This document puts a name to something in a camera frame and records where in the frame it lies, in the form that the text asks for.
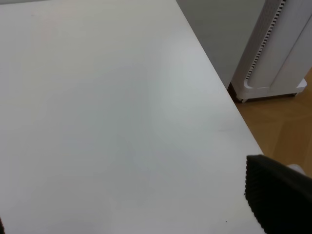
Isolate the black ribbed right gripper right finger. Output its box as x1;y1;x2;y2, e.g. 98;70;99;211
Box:
244;155;312;234

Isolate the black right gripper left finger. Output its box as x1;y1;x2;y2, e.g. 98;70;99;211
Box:
0;219;5;234

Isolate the white tower appliance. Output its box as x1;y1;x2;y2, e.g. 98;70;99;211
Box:
231;0;312;102

